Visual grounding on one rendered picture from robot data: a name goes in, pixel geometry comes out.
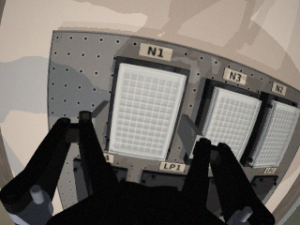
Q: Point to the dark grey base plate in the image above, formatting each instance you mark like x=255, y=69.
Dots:
x=80, y=77

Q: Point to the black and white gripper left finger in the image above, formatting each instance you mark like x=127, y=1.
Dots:
x=28, y=196

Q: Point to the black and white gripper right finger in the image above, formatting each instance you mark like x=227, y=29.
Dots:
x=239, y=203

